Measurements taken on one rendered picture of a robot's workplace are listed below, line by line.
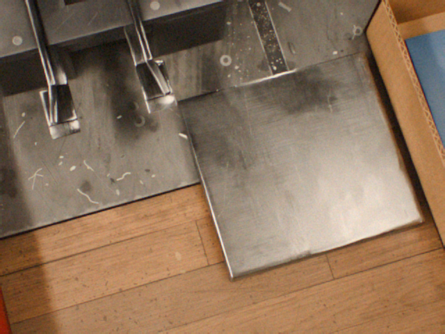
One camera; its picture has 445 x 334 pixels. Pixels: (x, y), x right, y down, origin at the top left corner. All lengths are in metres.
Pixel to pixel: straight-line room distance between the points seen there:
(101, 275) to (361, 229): 0.22
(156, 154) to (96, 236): 0.09
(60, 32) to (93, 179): 0.13
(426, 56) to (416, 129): 0.08
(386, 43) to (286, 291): 0.23
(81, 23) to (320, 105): 0.21
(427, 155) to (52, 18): 0.32
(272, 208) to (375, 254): 0.10
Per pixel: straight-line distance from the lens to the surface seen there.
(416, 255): 0.78
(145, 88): 0.70
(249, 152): 0.76
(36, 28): 0.72
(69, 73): 0.79
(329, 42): 0.82
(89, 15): 0.73
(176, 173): 0.77
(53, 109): 0.70
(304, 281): 0.76
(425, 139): 0.75
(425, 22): 0.84
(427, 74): 0.82
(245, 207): 0.75
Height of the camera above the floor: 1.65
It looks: 75 degrees down
